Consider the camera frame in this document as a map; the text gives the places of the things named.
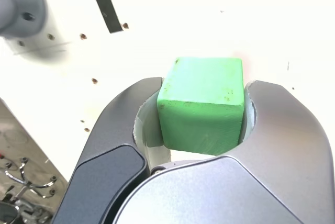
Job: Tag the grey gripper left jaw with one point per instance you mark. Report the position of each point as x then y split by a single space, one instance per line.
110 143

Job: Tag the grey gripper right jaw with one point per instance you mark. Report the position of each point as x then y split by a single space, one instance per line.
248 190

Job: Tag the green cube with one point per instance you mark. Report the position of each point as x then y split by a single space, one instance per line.
199 103

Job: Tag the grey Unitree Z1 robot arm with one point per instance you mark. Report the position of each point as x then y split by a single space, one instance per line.
21 4

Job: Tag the chrome chair base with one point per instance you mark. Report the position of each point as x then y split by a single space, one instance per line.
24 179

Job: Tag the black tape strip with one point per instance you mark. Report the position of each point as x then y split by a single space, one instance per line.
104 4

